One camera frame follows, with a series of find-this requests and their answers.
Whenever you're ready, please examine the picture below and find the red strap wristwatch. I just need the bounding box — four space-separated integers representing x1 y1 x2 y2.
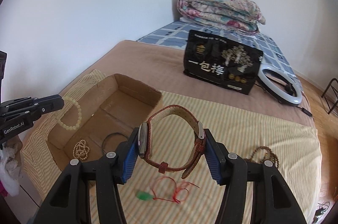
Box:
138 104 207 179

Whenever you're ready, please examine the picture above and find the cream bead bracelet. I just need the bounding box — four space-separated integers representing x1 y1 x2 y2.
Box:
56 96 83 131

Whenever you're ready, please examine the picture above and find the dark thin bangle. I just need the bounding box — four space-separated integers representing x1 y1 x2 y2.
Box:
101 132 129 155

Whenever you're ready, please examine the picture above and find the long brown bead mala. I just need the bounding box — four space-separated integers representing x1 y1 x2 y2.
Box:
244 146 279 168

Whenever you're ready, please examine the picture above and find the white pearl bracelet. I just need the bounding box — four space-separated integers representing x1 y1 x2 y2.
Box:
72 139 91 161

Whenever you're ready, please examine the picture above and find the red cord green pendant necklace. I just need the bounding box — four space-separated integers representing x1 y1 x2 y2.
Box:
136 176 201 205

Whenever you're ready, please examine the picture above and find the open brown cardboard box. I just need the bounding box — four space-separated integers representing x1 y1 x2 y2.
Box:
47 74 162 170

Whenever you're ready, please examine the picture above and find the bed with brown blanket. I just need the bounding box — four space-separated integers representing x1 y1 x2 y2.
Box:
19 20 323 224

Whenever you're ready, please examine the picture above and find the black snack bag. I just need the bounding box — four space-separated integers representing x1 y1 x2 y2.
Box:
183 30 263 95

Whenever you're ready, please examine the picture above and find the blue checkered bed sheet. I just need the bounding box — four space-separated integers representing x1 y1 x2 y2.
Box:
136 20 295 77

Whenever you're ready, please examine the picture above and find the black clothes rack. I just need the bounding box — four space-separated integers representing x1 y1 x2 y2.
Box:
321 78 338 115

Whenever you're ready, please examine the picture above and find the folded floral quilt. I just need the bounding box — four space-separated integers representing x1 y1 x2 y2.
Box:
176 0 266 35

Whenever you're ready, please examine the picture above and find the white ring light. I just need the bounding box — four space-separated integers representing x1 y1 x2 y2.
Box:
257 64 303 107

